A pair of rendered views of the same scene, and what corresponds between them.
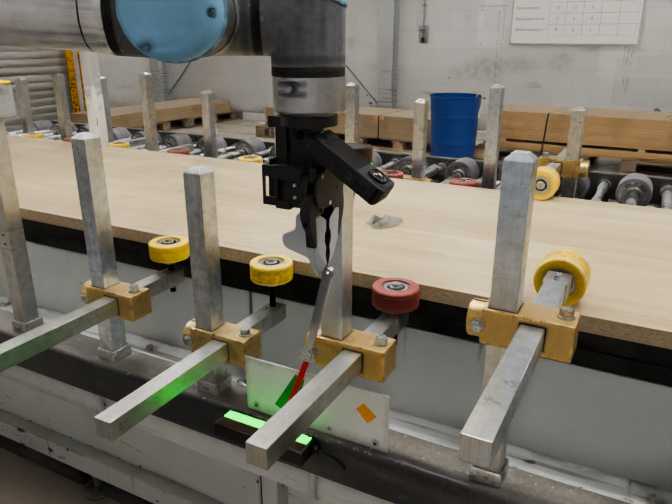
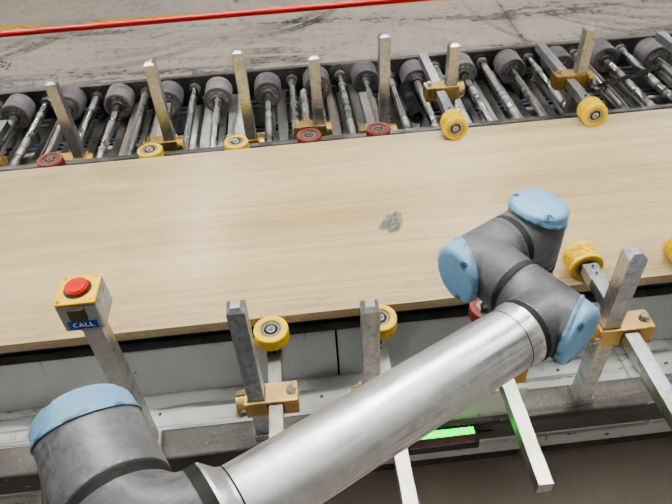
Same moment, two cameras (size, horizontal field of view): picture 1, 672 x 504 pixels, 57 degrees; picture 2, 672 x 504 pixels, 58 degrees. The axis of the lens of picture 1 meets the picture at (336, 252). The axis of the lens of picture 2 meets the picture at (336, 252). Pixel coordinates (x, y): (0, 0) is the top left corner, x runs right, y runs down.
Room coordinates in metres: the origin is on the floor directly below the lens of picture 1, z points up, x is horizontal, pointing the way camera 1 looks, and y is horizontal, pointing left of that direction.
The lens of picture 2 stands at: (0.33, 0.67, 1.95)
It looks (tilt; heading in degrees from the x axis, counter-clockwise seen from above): 42 degrees down; 329
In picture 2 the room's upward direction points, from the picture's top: 4 degrees counter-clockwise
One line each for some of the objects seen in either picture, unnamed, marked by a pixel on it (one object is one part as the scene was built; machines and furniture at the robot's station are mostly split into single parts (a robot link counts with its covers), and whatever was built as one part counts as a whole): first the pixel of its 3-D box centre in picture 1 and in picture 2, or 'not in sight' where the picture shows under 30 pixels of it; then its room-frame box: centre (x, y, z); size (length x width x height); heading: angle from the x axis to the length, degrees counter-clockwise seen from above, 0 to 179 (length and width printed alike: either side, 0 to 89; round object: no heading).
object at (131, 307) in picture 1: (115, 298); (268, 399); (1.07, 0.42, 0.83); 0.13 x 0.06 x 0.05; 62
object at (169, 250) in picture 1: (170, 265); (273, 343); (1.18, 0.34, 0.85); 0.08 x 0.08 x 0.11
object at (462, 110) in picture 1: (455, 127); not in sight; (6.62, -1.27, 0.36); 0.59 x 0.57 x 0.73; 149
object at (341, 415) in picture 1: (312, 402); (468, 406); (0.84, 0.04, 0.75); 0.26 x 0.01 x 0.10; 62
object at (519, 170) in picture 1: (503, 332); (603, 334); (0.73, -0.22, 0.93); 0.03 x 0.03 x 0.48; 62
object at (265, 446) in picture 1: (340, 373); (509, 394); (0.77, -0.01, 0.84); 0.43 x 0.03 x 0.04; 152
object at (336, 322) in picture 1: (336, 308); not in sight; (0.85, 0.00, 0.91); 0.03 x 0.03 x 0.48; 62
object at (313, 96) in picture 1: (308, 96); not in sight; (0.77, 0.03, 1.23); 0.10 x 0.09 x 0.05; 152
